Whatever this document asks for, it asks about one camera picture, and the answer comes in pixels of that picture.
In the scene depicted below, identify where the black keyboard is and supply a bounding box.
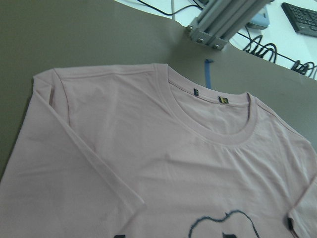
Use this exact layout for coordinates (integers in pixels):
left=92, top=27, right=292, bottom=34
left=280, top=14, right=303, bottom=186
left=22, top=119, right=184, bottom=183
left=281, top=2, right=317, bottom=37

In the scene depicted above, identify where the aluminium frame post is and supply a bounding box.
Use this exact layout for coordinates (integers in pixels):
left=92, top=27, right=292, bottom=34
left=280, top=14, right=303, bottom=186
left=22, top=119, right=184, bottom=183
left=187, top=0, right=269, bottom=50

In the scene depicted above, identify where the pink Snoopy t-shirt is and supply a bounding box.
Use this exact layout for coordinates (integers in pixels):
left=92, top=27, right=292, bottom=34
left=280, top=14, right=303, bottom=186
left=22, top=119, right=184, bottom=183
left=0, top=64, right=317, bottom=238

